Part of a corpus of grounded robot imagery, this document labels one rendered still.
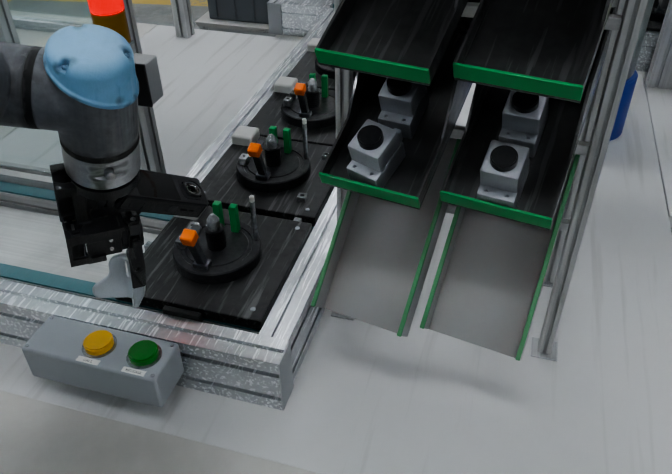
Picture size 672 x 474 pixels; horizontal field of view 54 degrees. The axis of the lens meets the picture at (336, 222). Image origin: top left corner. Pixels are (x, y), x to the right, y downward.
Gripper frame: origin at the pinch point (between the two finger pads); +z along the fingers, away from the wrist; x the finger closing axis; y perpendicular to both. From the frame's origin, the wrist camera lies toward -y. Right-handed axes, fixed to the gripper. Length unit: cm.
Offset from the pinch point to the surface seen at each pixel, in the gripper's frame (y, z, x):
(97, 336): 5.5, 12.9, 0.5
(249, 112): -37, 27, -54
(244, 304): -15.0, 10.5, 2.9
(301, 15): -75, 43, -109
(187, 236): -8.9, 3.3, -6.1
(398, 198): -29.4, -17.0, 9.8
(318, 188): -37.3, 15.1, -19.2
